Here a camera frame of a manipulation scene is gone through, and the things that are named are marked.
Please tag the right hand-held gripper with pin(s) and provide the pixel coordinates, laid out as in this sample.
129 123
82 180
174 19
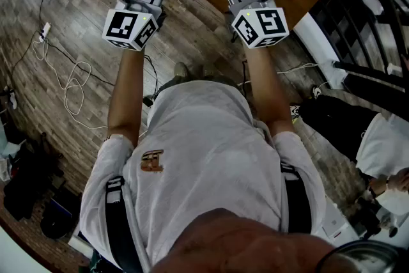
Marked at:
268 24

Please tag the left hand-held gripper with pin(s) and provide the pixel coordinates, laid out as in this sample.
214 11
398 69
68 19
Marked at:
123 27

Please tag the person's left forearm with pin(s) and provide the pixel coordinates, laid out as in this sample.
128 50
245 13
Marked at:
128 89

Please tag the person's left shoe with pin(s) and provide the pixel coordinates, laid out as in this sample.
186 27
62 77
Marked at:
181 70

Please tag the person's shoe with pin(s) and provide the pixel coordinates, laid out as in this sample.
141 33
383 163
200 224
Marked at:
181 70
211 70

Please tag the person's right shoe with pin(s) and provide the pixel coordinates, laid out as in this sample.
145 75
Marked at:
211 70

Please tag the person's dark trousers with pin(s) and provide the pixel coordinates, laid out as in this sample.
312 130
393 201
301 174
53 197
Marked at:
167 84

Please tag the white power strip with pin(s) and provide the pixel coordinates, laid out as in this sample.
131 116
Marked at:
45 31

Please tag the person's white shirt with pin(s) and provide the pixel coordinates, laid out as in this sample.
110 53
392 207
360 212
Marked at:
207 137

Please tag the white charger plug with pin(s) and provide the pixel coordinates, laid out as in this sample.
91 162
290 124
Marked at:
393 68

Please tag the black metal railing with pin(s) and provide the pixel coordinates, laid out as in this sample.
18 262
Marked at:
377 96

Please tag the pile of dark bags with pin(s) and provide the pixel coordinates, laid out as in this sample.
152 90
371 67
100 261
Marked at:
28 185

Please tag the white carton box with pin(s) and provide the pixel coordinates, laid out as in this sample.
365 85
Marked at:
334 220

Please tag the person's face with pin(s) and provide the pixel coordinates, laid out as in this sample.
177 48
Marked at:
239 249

